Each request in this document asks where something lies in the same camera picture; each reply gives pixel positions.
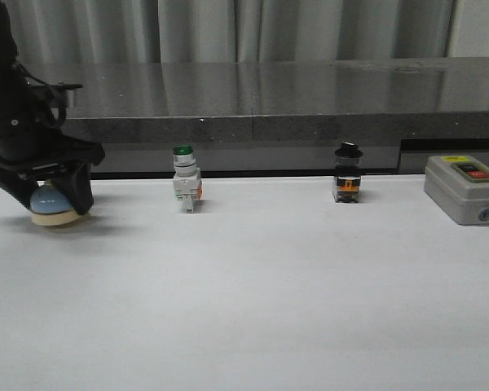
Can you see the blue and cream desk bell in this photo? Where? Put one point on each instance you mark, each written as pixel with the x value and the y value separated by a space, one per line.
pixel 50 207

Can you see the grey stone counter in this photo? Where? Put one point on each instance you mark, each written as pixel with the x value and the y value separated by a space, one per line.
pixel 286 118

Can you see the grey on-off switch box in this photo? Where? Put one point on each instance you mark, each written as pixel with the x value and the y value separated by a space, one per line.
pixel 459 185

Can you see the black selector switch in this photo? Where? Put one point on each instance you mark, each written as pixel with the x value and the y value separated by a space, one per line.
pixel 347 177

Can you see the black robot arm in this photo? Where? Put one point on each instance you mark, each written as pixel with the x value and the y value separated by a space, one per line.
pixel 10 68

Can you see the grey curtain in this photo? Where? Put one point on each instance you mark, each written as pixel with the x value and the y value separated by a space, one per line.
pixel 138 32

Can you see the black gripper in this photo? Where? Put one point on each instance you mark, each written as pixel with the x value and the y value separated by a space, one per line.
pixel 33 146

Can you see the green-capped white push button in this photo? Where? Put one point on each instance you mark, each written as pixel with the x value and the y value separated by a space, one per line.
pixel 187 179

